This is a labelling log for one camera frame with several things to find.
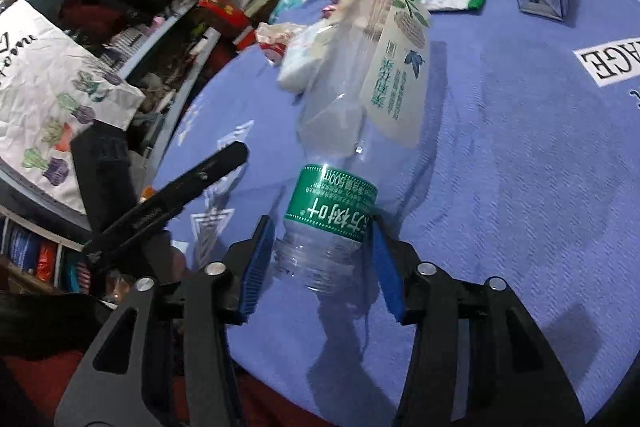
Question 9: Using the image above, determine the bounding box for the white crumpled plastic bag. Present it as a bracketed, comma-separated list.
[276, 21, 342, 96]

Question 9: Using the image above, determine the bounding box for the blue printed blanket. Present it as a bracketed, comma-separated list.
[150, 0, 640, 427]

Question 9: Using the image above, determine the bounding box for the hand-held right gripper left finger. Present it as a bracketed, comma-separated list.
[52, 216, 277, 427]

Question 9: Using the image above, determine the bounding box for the low shelf with books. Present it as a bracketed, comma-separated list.
[0, 206, 93, 294]

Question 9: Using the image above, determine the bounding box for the crumpled white and red wrapper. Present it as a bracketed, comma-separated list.
[254, 21, 302, 64]

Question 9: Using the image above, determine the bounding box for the clear bottle with green label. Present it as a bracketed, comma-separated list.
[272, 92, 382, 294]

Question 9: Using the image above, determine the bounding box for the red box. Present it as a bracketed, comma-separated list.
[196, 0, 252, 34]

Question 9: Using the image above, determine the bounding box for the clear bottle with white label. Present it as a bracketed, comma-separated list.
[327, 0, 433, 150]

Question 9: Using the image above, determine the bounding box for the white cactus print bag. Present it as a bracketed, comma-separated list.
[0, 0, 147, 216]

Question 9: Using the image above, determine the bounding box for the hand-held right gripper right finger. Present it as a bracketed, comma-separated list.
[369, 213, 586, 427]

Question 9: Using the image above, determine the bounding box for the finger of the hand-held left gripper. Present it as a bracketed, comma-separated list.
[82, 142, 250, 264]

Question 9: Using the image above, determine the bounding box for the grey cluttered shelf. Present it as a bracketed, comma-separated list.
[25, 0, 227, 160]

